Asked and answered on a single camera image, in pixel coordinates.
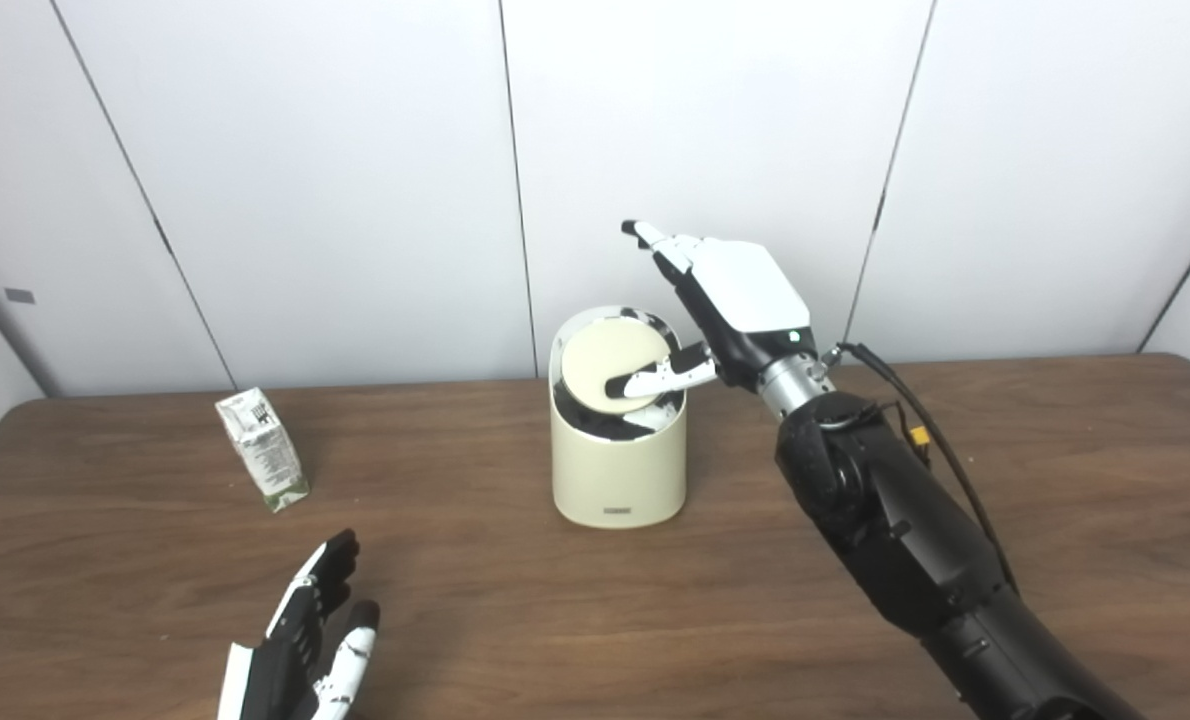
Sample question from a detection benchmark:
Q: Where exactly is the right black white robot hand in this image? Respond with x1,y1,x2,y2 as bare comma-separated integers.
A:
605,219,821,401

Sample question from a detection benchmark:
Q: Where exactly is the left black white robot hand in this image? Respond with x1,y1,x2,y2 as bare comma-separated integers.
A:
217,530,382,720

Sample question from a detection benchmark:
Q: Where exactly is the cream round bin lid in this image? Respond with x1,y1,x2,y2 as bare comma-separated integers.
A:
562,318,673,414

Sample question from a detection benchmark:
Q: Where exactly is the white green milk carton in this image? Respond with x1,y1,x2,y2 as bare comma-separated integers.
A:
215,388,311,513

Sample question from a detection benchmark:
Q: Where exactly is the cream-colored bin body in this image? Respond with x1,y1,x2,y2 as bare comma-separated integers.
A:
550,306,688,530

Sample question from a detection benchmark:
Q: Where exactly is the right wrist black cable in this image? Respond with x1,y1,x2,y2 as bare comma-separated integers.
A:
820,342,1022,593

